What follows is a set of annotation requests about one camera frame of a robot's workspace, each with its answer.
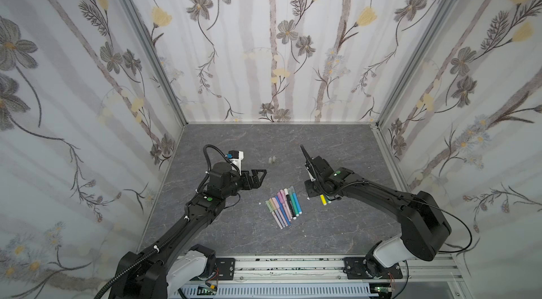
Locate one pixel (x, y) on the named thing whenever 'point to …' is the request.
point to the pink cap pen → (276, 203)
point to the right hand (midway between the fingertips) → (305, 182)
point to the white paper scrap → (260, 203)
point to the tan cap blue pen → (276, 210)
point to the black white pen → (289, 203)
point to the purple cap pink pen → (281, 199)
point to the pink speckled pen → (286, 202)
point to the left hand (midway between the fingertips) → (255, 167)
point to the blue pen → (283, 210)
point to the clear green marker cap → (274, 159)
